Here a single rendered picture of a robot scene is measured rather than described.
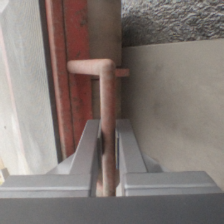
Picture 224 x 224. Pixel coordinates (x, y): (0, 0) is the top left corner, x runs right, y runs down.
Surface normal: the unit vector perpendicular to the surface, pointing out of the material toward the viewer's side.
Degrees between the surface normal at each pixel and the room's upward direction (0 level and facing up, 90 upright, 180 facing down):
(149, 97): 0
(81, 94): 90
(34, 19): 0
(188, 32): 0
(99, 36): 70
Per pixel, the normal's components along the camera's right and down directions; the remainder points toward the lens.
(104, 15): 0.46, 0.25
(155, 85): -0.76, 0.20
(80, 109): 0.65, 0.22
